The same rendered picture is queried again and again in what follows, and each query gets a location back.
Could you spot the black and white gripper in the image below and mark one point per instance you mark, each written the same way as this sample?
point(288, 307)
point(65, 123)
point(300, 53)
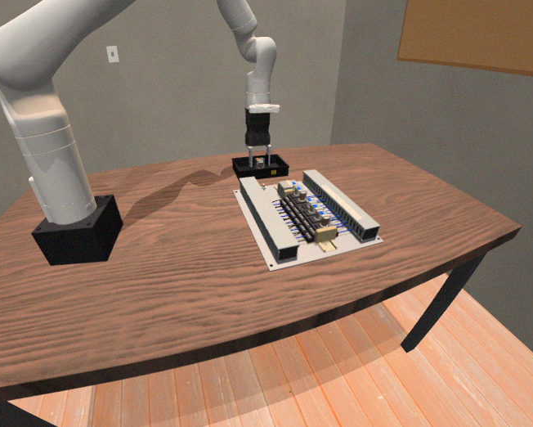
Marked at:
point(257, 113)

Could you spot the grey relay with blue button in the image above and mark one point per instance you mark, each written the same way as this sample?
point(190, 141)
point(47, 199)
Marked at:
point(323, 218)
point(300, 193)
point(292, 185)
point(307, 202)
point(313, 208)

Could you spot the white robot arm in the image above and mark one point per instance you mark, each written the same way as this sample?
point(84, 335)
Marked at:
point(34, 45)

